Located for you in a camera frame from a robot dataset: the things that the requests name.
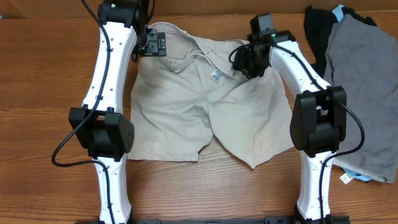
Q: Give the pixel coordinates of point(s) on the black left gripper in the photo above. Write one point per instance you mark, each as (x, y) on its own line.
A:
(157, 45)

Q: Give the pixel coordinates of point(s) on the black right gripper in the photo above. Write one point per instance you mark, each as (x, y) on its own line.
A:
(239, 64)

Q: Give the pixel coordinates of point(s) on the beige khaki shorts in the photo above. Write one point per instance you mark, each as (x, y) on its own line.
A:
(181, 101)

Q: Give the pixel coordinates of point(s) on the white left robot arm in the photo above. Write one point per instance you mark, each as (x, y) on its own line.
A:
(99, 124)

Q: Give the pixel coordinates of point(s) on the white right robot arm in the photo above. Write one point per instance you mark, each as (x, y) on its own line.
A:
(318, 122)

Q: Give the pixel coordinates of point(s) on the black garment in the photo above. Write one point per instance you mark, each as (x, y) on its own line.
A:
(317, 26)

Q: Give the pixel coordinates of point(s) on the light blue garment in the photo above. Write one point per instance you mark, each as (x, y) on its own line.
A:
(338, 12)

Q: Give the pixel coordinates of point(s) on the grey garment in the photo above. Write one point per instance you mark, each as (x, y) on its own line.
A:
(363, 60)

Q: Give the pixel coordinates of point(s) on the white garment tag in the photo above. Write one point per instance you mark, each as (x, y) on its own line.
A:
(346, 178)

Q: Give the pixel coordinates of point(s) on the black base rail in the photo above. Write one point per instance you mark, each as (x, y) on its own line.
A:
(211, 221)

